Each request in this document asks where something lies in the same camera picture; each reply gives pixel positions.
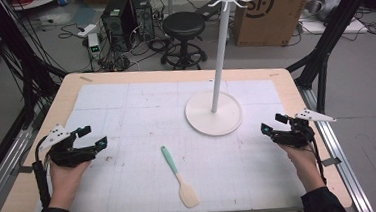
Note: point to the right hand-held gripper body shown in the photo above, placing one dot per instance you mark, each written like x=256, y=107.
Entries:
x=298, y=129

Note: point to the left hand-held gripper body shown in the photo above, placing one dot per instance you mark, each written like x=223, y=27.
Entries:
x=66, y=154

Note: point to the white hook stand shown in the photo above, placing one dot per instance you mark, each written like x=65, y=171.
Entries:
x=217, y=84

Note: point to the person's left hand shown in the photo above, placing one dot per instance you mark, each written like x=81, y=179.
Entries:
x=65, y=185

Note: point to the person's right hand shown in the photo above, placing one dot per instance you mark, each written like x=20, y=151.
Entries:
x=304, y=166

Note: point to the white grid mat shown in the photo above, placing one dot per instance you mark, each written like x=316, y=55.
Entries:
x=165, y=147

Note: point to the white device with green display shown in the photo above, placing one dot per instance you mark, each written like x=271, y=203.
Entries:
x=93, y=45

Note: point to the white power strip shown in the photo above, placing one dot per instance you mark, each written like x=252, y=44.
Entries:
x=87, y=30

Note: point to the brown cardboard box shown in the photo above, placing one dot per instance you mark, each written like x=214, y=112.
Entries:
x=269, y=10

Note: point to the black computer tower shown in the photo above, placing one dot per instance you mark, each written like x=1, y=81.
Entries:
x=119, y=24
x=143, y=15

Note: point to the silver plastic bag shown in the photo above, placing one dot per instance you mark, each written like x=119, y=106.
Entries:
x=327, y=1

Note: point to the black round stool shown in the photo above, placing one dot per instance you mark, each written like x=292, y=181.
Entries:
x=184, y=32

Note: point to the aluminium rail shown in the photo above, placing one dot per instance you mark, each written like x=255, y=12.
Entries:
x=3, y=169
x=336, y=155

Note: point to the black metal frame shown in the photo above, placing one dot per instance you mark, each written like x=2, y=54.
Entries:
x=331, y=32
x=9, y=65

